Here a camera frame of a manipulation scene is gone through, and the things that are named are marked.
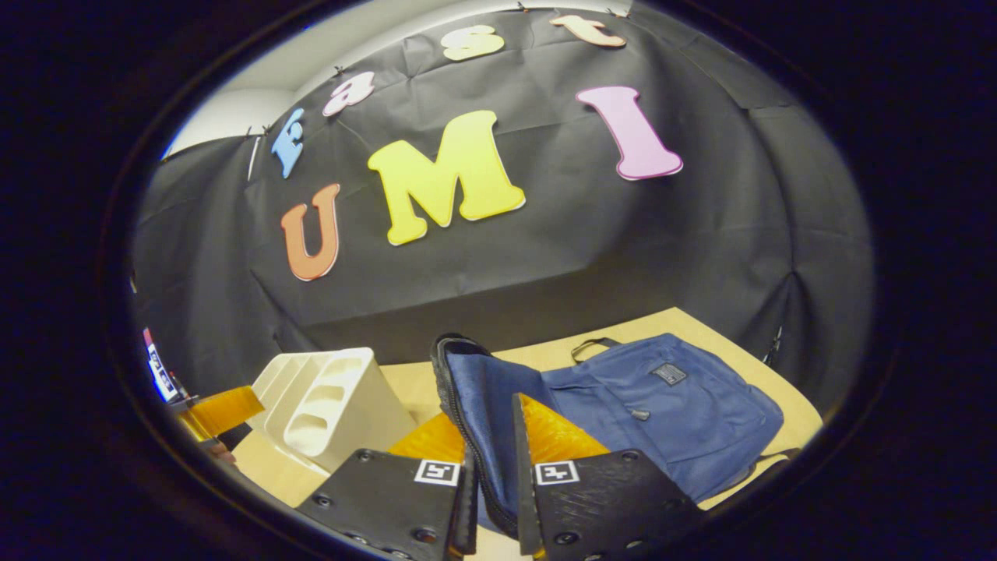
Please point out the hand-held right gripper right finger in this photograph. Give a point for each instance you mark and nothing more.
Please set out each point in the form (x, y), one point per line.
(607, 506)

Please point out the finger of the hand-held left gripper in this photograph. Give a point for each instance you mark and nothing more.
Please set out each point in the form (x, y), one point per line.
(222, 411)

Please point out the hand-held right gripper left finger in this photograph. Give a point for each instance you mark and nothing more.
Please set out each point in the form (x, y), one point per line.
(389, 502)

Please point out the white plastic bookshelf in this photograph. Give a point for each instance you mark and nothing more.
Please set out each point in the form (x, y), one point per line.
(350, 421)

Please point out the blue schoolbag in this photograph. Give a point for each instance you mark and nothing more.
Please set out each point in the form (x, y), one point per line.
(662, 421)

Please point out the computer monitor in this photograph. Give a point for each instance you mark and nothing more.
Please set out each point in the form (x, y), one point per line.
(160, 370)

